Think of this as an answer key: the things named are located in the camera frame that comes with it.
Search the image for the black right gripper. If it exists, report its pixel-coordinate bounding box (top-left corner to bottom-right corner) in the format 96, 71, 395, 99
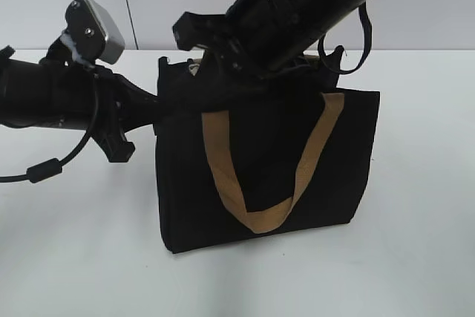
200, 0, 297, 78

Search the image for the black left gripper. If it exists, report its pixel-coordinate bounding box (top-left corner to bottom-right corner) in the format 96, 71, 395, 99
92, 65, 166, 163

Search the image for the black tote bag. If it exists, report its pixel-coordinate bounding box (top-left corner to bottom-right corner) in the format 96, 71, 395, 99
154, 68, 380, 254

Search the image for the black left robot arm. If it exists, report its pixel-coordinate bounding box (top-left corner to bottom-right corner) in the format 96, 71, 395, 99
1, 46, 168, 163

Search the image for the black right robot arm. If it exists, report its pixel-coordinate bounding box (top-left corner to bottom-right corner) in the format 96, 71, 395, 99
197, 0, 373, 75

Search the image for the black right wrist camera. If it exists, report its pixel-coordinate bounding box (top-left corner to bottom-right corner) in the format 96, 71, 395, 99
172, 12, 232, 51

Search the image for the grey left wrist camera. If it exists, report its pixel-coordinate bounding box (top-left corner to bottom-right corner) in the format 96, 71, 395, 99
65, 0, 125, 65

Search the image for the black left camera cable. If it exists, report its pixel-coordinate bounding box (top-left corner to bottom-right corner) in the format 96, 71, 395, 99
0, 68, 99, 184

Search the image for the black camera cable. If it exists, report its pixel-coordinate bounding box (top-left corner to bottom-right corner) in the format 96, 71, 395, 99
317, 0, 373, 75
0, 68, 99, 184

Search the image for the black right camera cable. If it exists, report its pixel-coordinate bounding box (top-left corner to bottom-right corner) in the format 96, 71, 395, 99
317, 0, 373, 75

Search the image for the tan front bag handle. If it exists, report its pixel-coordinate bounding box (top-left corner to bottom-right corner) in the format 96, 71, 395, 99
201, 91, 345, 236

